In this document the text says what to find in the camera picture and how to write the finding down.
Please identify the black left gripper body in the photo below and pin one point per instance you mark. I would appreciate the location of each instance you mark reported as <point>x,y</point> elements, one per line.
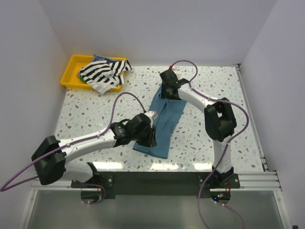
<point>145,138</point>

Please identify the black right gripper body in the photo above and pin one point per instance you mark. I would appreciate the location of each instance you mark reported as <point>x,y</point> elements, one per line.
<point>165,93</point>

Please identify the blue ribbed tank top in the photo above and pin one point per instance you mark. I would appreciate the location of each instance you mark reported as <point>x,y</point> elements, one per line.
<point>169,113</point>

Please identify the black white striped tank top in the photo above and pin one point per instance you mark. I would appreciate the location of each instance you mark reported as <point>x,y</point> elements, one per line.
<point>102,76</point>

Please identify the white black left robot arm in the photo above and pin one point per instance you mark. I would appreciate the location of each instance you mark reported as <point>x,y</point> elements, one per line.
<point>52,160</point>

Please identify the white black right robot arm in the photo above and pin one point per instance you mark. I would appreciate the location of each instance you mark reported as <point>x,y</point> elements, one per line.
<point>219,120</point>

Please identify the blue white striped tank top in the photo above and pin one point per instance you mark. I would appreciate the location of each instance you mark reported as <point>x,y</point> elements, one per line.
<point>98,57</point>

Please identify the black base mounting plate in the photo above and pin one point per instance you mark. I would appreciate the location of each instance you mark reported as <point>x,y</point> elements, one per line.
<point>108,185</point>

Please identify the yellow plastic tray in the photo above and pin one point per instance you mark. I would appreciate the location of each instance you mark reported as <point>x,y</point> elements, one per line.
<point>70,79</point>

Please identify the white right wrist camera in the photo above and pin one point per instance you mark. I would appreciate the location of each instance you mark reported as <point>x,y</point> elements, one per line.
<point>176,72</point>

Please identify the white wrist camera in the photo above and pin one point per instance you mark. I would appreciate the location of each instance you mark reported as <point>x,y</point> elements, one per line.
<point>152,115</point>
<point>176,72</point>

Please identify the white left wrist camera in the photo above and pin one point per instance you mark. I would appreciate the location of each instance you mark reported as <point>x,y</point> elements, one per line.
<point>152,115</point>

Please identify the aluminium frame rail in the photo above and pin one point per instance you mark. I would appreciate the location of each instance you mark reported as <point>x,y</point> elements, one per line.
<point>266,181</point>

